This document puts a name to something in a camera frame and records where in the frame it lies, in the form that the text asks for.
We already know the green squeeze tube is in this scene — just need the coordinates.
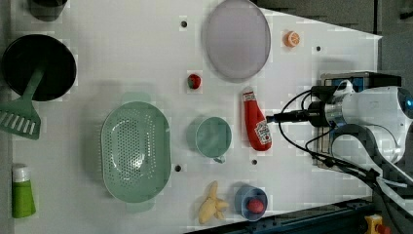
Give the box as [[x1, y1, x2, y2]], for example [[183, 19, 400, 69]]
[[12, 164, 36, 218]]

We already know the red ketchup bottle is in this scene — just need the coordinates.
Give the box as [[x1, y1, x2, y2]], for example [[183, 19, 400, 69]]
[[243, 88, 272, 151]]

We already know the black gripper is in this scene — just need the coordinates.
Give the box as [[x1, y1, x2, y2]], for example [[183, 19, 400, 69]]
[[266, 101, 326, 128]]

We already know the yellow red emergency button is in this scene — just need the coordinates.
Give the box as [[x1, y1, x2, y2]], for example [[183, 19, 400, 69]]
[[364, 214, 392, 234]]

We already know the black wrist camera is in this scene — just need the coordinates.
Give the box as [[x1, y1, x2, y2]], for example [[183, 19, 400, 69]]
[[311, 86, 337, 102]]

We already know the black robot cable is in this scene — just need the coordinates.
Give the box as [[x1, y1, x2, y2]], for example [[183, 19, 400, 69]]
[[277, 89, 379, 183]]

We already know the green oval strainer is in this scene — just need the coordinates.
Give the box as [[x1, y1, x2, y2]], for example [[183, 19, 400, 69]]
[[100, 93, 171, 213]]

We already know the grey round plate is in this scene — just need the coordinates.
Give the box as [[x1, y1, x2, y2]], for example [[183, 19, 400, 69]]
[[205, 0, 271, 79]]

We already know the dark grey cup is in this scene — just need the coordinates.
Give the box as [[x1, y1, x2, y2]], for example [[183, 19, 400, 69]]
[[27, 0, 68, 21]]

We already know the yellow toy banana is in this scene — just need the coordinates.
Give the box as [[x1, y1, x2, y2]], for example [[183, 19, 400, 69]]
[[198, 180, 229, 224]]

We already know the green cup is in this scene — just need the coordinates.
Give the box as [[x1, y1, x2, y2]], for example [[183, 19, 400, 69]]
[[195, 117, 232, 164]]

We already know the red toy strawberry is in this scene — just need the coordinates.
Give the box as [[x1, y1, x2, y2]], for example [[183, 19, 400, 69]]
[[187, 74, 202, 90]]

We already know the blue cup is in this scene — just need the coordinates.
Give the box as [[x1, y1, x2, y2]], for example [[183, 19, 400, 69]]
[[235, 185, 268, 221]]

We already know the silver toaster oven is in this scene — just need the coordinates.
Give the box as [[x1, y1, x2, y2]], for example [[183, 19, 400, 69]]
[[320, 72, 412, 171]]

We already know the orange slice toy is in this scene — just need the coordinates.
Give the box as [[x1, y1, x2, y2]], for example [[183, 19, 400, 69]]
[[283, 31, 300, 48]]

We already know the green slotted spatula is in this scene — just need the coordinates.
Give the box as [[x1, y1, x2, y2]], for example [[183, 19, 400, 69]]
[[0, 67, 45, 140]]

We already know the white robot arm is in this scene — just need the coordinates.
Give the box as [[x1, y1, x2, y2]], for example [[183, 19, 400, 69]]
[[266, 80, 412, 215]]

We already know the red toy apple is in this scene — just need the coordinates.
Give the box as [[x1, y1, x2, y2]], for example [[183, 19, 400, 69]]
[[246, 199, 264, 214]]

